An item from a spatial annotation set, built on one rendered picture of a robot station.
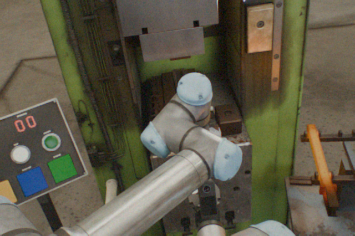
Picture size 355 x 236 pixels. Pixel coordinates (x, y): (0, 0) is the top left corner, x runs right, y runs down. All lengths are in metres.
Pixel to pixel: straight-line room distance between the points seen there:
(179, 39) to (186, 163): 0.62
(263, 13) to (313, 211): 0.75
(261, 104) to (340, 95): 1.89
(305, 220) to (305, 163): 1.23
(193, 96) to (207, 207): 0.36
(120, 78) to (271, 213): 1.08
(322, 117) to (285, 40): 1.72
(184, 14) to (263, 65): 0.43
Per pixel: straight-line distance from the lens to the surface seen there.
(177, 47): 1.24
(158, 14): 1.20
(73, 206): 2.63
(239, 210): 1.69
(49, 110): 1.32
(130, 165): 1.70
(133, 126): 1.57
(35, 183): 1.32
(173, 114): 0.81
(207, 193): 1.04
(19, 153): 1.31
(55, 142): 1.32
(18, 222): 0.65
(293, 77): 1.58
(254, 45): 1.43
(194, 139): 0.75
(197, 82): 0.82
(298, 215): 1.53
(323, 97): 3.38
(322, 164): 1.33
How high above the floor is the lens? 1.84
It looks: 36 degrees down
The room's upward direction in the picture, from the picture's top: 8 degrees counter-clockwise
